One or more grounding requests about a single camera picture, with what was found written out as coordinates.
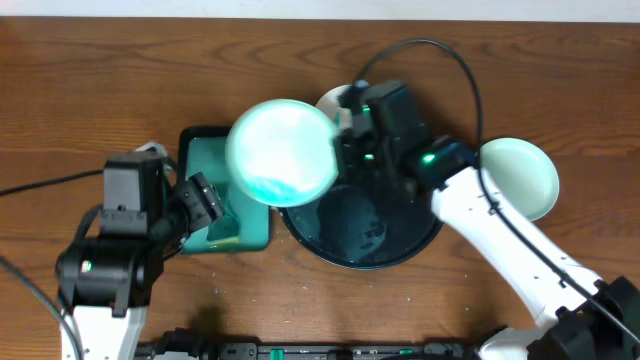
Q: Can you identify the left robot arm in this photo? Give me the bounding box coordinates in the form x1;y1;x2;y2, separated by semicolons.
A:
56;150;225;359

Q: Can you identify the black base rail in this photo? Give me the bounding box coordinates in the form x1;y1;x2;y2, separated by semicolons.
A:
133;328;480;360

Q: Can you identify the pale green plate front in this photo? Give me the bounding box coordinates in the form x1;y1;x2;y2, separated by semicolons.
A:
480;137;560;221

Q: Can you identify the black round tray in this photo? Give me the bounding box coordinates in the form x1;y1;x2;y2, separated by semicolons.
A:
280;173;442;270

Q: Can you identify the green scrub sponge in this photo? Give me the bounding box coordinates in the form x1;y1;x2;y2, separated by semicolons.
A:
207;215;240;247

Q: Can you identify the white plate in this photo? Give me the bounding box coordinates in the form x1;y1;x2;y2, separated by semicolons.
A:
315;84;353;129

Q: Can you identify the black rectangular water tray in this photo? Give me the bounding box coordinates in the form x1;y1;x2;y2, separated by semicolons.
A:
178;126;270;255

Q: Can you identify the pale green plate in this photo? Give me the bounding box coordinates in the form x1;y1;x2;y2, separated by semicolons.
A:
225;99;338;208
480;137;560;221

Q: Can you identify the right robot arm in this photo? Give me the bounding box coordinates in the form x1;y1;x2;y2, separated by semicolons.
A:
333;80;639;359

